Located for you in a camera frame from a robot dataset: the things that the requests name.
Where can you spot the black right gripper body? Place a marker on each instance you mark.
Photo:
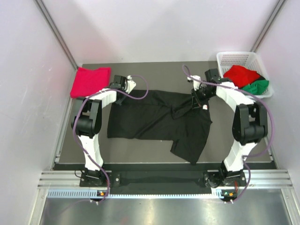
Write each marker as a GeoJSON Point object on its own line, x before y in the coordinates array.
{"type": "Point", "coordinates": [201, 95]}

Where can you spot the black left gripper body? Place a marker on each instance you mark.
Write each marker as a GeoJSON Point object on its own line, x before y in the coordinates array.
{"type": "Point", "coordinates": [121, 100]}

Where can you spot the black t shirt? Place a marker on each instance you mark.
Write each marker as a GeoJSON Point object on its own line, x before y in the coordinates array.
{"type": "Point", "coordinates": [165, 116]}

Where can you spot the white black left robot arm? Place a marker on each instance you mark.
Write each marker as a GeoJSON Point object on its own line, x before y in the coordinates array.
{"type": "Point", "coordinates": [86, 127]}

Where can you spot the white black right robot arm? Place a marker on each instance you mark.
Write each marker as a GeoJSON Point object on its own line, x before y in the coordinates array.
{"type": "Point", "coordinates": [250, 126]}

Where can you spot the folded pink t shirt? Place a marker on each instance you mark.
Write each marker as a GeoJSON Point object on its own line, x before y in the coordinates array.
{"type": "Point", "coordinates": [88, 81]}

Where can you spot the red t shirt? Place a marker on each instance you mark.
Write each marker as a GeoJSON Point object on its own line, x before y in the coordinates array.
{"type": "Point", "coordinates": [241, 76]}

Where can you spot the green t shirt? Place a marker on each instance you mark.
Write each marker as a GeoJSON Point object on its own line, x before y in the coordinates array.
{"type": "Point", "coordinates": [257, 88]}

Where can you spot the white plastic basket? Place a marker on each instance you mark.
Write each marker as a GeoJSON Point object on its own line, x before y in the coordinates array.
{"type": "Point", "coordinates": [249, 60]}

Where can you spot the black shirt in basket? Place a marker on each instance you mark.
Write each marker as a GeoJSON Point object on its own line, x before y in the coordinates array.
{"type": "Point", "coordinates": [260, 78]}

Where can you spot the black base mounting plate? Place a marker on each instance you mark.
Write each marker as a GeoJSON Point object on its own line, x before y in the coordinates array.
{"type": "Point", "coordinates": [120, 179]}

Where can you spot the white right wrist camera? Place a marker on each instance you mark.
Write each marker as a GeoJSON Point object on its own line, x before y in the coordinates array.
{"type": "Point", "coordinates": [196, 80]}

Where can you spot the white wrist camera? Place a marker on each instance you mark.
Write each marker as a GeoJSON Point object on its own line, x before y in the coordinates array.
{"type": "Point", "coordinates": [130, 84]}
{"type": "Point", "coordinates": [196, 80]}

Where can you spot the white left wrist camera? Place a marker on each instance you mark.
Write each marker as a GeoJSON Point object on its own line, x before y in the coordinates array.
{"type": "Point", "coordinates": [130, 84]}

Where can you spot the aluminium rail frame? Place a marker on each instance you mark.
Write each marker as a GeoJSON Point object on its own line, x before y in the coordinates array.
{"type": "Point", "coordinates": [257, 179]}

